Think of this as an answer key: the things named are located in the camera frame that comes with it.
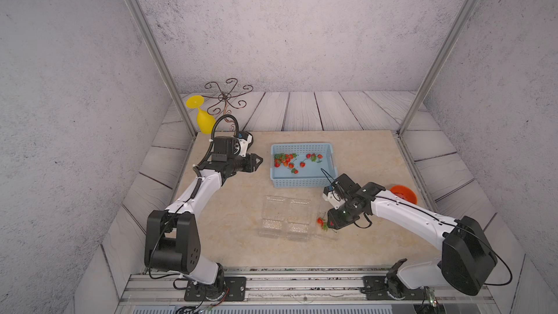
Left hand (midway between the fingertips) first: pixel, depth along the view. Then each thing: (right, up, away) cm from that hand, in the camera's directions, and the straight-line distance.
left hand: (261, 158), depth 87 cm
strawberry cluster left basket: (+10, -2, +21) cm, 23 cm away
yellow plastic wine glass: (-25, +15, +6) cm, 30 cm away
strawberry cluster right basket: (+23, 0, +22) cm, 32 cm away
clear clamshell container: (+5, -25, +4) cm, 25 cm away
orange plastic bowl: (+60, -15, +7) cm, 62 cm away
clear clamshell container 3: (+24, -29, 0) cm, 37 cm away
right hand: (+27, -23, -6) cm, 36 cm away
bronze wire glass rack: (-25, +32, +18) cm, 45 cm away
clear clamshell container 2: (+15, -24, +3) cm, 29 cm away
